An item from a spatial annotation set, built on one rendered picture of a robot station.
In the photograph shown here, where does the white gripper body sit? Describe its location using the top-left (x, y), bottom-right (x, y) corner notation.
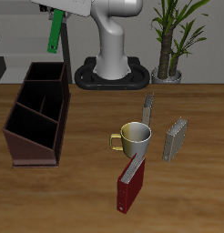
top-left (29, 0), bottom-right (94, 18)

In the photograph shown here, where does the thin grey book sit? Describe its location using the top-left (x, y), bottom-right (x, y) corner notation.
top-left (141, 92), bottom-right (156, 128)

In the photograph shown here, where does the dark brown desk caddy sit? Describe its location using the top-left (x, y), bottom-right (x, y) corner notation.
top-left (2, 61), bottom-right (72, 168)

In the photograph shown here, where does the thick grey book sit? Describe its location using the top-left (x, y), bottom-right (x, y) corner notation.
top-left (161, 116), bottom-right (189, 164)

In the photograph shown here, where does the red book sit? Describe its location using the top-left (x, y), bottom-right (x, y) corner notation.
top-left (117, 153), bottom-right (147, 215)

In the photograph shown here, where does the pot plant in white pot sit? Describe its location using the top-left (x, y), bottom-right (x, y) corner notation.
top-left (149, 0), bottom-right (210, 86)

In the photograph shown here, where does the yellow and white mug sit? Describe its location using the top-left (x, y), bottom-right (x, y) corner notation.
top-left (109, 121), bottom-right (153, 159)

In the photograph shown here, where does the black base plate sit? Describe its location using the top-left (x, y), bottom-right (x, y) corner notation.
top-left (74, 56), bottom-right (151, 91)

